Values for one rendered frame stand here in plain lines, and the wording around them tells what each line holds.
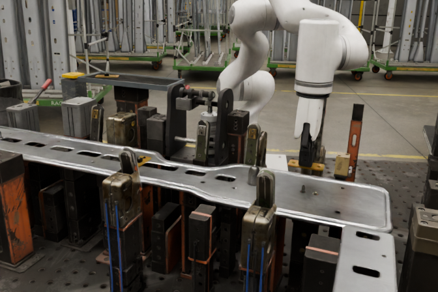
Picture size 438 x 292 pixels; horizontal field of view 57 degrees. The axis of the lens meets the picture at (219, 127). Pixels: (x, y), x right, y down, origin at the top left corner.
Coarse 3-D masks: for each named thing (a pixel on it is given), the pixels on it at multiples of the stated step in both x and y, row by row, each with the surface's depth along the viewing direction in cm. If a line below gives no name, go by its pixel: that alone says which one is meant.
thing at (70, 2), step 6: (66, 0) 680; (72, 0) 684; (66, 6) 683; (72, 6) 685; (72, 18) 704; (72, 24) 705; (72, 30) 706; (72, 36) 707; (72, 42) 708; (72, 48) 709; (72, 54) 710; (72, 60) 712; (72, 66) 715
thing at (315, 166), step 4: (292, 160) 99; (296, 160) 99; (288, 164) 97; (292, 164) 97; (296, 164) 97; (312, 164) 97; (316, 164) 97; (320, 164) 97; (304, 168) 95; (308, 168) 95; (312, 168) 95; (316, 168) 95; (320, 168) 95
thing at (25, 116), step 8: (24, 104) 149; (32, 104) 149; (8, 112) 144; (16, 112) 143; (24, 112) 144; (32, 112) 148; (8, 120) 145; (16, 120) 144; (24, 120) 145; (32, 120) 148; (24, 128) 145; (32, 128) 149
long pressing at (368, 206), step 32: (0, 128) 141; (32, 160) 116; (64, 160) 115; (96, 160) 115; (160, 160) 116; (192, 192) 99; (224, 192) 98; (288, 192) 99; (320, 192) 99; (352, 192) 99; (384, 192) 100; (320, 224) 87; (352, 224) 86; (384, 224) 85
